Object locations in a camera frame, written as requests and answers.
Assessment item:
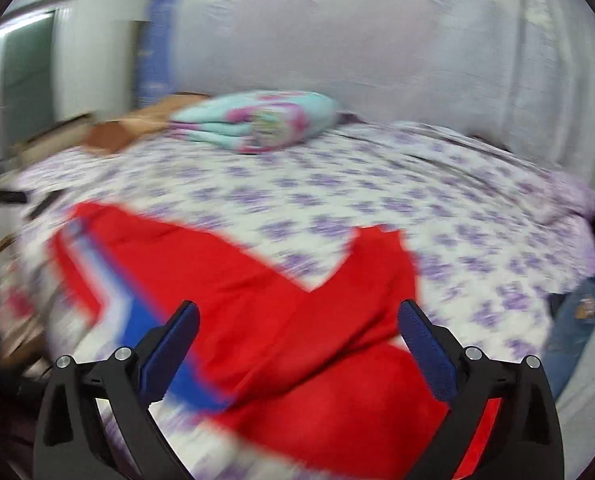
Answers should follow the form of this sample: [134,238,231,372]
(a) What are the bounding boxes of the brown pillow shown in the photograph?
[86,92,211,155]

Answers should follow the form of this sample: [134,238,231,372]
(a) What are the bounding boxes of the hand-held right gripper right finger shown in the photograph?
[398,299,564,480]

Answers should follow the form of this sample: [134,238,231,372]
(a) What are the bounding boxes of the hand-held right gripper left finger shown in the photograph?
[34,300,201,480]

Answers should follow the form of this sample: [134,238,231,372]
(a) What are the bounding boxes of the blue patterned curtain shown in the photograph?
[135,0,181,108]

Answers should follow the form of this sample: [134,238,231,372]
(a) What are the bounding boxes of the blue jeans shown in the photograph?
[545,272,595,398]

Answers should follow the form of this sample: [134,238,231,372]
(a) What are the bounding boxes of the folded turquoise pink blanket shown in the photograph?
[170,91,341,155]

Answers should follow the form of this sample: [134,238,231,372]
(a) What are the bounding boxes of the white mosquito net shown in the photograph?
[170,0,595,191]

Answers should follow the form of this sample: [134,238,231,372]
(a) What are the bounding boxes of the red pants with striped side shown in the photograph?
[52,202,503,480]

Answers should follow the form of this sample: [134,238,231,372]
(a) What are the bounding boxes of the green door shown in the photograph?
[0,9,58,133]

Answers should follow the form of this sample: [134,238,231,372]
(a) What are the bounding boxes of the bed with purple floral sheet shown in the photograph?
[0,121,595,480]

